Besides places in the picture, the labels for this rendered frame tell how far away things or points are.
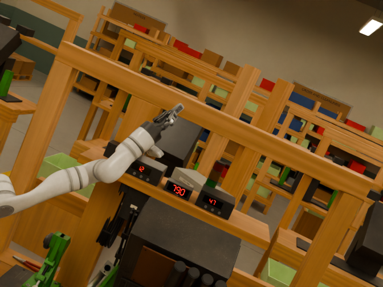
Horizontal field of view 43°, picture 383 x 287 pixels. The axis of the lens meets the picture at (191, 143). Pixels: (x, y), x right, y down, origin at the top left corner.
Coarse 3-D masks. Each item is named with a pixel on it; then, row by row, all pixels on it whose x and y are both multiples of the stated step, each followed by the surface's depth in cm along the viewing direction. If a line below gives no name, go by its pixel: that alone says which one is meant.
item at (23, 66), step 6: (12, 54) 1066; (18, 54) 1099; (18, 60) 1023; (24, 60) 1052; (30, 60) 1087; (18, 66) 1030; (24, 66) 1049; (30, 66) 1079; (18, 72) 1041; (24, 72) 1063; (30, 72) 1093; (18, 78) 1050; (24, 78) 1094; (30, 78) 1102
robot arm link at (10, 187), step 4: (0, 176) 135; (4, 176) 136; (0, 180) 134; (4, 180) 135; (8, 180) 136; (0, 184) 133; (4, 184) 133; (8, 184) 135; (12, 184) 137; (0, 188) 132; (4, 188) 133; (8, 188) 133; (12, 188) 135
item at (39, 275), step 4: (68, 244) 223; (56, 256) 217; (44, 264) 217; (48, 264) 214; (52, 264) 214; (40, 268) 216; (52, 268) 217; (40, 272) 215; (44, 272) 213; (48, 272) 215; (52, 272) 217; (36, 276) 211; (40, 276) 211; (44, 276) 212; (48, 276) 215; (36, 280) 213; (40, 280) 211; (44, 280) 212; (44, 284) 213
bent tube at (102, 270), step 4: (108, 260) 200; (104, 264) 199; (108, 264) 200; (112, 264) 200; (104, 268) 205; (108, 268) 202; (112, 268) 199; (100, 272) 204; (104, 272) 200; (108, 272) 198; (96, 276) 206; (100, 276) 205; (92, 280) 207; (96, 280) 206; (100, 280) 207; (88, 284) 207; (92, 284) 206; (96, 284) 207
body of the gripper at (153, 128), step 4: (164, 120) 154; (144, 124) 153; (148, 124) 153; (152, 124) 153; (156, 124) 155; (160, 124) 153; (144, 128) 152; (148, 128) 152; (152, 128) 152; (156, 128) 152; (160, 128) 153; (164, 128) 153; (148, 132) 152; (152, 132) 152; (156, 132) 152; (160, 132) 153; (152, 136) 152; (156, 136) 153; (160, 136) 154; (156, 140) 154
